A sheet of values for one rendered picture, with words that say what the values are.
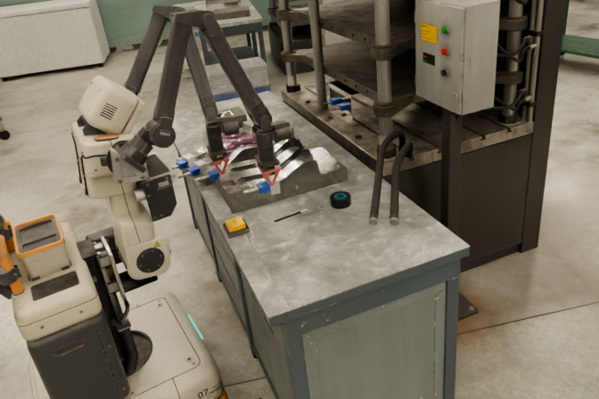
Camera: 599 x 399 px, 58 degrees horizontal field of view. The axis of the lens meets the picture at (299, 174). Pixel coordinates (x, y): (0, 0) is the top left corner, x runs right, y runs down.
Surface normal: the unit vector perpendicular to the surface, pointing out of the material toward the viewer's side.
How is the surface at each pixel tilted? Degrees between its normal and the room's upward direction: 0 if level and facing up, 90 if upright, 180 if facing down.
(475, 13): 90
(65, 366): 90
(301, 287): 0
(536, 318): 1
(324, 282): 0
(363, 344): 90
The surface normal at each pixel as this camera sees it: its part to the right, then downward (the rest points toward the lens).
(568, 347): -0.11, -0.89
